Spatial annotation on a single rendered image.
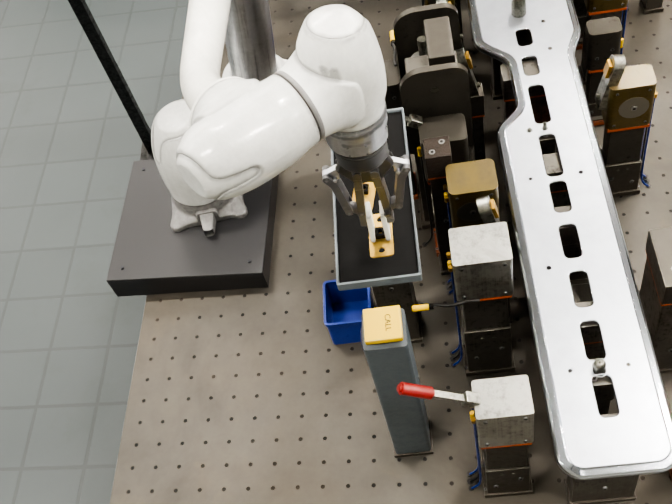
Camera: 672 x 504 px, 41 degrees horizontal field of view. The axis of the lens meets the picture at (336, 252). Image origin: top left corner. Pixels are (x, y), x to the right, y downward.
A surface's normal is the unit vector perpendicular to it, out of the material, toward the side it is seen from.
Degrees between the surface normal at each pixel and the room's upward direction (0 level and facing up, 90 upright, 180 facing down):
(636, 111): 90
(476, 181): 0
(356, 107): 92
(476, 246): 0
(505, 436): 90
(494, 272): 90
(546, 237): 0
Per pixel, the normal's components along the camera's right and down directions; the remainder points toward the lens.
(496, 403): -0.17, -0.56
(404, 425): 0.04, 0.82
